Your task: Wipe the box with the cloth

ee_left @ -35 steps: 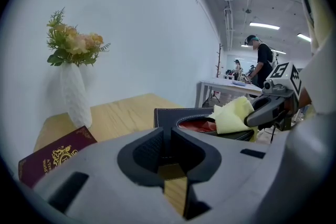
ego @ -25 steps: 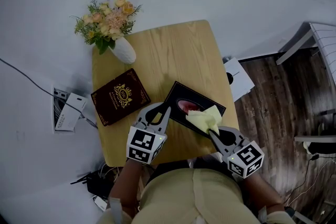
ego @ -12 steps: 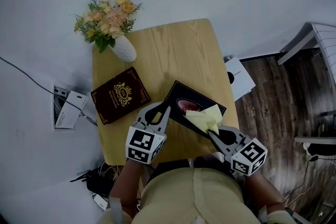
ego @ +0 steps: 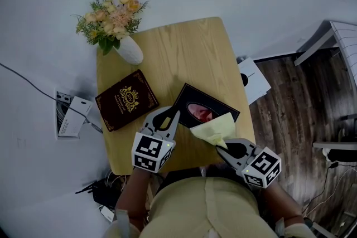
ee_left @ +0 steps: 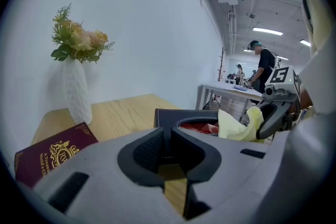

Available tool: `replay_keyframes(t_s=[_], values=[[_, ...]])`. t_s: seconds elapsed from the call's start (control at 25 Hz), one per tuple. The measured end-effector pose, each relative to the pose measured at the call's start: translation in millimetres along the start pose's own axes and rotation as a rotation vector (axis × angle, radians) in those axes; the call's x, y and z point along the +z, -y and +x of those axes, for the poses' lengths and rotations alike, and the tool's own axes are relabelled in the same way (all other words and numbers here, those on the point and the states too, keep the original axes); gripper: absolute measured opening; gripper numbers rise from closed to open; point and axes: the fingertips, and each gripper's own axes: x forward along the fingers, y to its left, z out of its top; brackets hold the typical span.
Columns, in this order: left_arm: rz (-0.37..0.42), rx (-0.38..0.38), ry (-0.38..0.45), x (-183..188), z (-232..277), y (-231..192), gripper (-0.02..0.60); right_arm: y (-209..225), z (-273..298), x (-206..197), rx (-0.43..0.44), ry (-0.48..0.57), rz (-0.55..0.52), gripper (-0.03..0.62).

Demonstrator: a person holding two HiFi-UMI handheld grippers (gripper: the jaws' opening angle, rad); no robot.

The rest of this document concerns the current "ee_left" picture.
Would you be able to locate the pale yellow cloth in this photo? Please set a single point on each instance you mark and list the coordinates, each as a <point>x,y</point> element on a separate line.
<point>236,128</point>

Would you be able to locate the white textured vase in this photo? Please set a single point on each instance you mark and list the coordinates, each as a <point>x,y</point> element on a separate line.
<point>76,91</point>

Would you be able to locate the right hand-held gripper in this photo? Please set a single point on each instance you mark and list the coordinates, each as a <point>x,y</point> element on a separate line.
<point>282,78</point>

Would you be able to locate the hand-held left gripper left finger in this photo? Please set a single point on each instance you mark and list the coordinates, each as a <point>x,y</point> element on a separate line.
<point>105,178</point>

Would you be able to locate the ceiling light bar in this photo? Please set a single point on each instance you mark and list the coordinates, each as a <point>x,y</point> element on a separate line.
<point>267,31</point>
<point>305,43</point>

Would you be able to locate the person's pale yellow top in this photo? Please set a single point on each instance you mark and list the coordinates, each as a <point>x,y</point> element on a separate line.
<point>320,21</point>

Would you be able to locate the maroon book with gold print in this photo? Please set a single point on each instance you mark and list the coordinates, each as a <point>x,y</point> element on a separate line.
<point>34,162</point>

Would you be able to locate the black tissue box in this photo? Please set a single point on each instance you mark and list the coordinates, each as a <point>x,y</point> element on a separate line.
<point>168,118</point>

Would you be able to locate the wooden coat rack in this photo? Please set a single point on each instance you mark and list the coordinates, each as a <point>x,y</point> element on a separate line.
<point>221,65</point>

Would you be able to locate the peach and yellow flower bouquet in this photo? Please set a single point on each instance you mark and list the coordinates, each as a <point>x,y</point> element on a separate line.
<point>76,36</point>

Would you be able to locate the white desk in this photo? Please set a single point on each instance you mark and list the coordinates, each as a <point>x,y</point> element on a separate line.
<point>228,90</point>

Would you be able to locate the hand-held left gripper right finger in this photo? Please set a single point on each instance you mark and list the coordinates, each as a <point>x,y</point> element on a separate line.
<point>236,178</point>

